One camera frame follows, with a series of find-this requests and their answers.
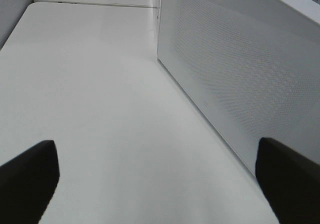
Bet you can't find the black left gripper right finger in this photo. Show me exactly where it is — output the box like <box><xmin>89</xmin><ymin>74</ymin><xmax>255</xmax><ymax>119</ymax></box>
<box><xmin>255</xmin><ymin>137</ymin><xmax>320</xmax><ymax>224</ymax></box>

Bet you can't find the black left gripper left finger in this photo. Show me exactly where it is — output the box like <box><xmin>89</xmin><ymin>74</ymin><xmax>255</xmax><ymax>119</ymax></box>
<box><xmin>0</xmin><ymin>140</ymin><xmax>60</xmax><ymax>224</ymax></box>

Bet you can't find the white microwave door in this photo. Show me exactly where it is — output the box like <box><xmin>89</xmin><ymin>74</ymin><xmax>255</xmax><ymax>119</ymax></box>
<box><xmin>157</xmin><ymin>0</ymin><xmax>320</xmax><ymax>171</ymax></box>

